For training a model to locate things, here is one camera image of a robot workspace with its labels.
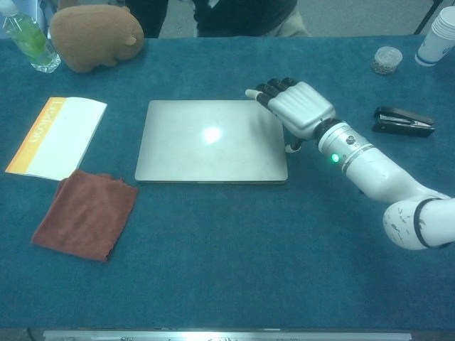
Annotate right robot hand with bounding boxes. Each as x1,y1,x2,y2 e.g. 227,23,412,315
245,77,336,154

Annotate silver laptop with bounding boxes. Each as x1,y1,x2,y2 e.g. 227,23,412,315
134,99,289,185

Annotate teal blue table cloth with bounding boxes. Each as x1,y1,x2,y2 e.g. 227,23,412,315
0,34,455,330

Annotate small clear lidded jar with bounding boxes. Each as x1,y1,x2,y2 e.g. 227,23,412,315
370,45,404,76

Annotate black stapler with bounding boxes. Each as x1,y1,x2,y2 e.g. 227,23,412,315
372,106,437,138

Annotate person in dark clothes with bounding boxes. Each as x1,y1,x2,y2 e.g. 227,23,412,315
193,0,310,38

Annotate stack of paper cups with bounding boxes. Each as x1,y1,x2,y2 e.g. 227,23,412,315
414,7,455,67

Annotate black stand leg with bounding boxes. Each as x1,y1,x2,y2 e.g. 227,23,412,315
414,0,440,36

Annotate brown plush toy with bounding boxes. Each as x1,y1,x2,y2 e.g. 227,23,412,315
49,6,145,74

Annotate yellow white Lexicon book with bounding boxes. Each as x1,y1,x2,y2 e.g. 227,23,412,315
4,96,108,182

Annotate brown folded cloth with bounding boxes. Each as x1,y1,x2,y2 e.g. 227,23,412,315
31,169,139,264

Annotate clear bottle green label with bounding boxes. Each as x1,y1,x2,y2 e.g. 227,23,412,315
0,7,62,74

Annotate aluminium profile rail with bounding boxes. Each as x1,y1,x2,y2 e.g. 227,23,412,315
42,330,413,341

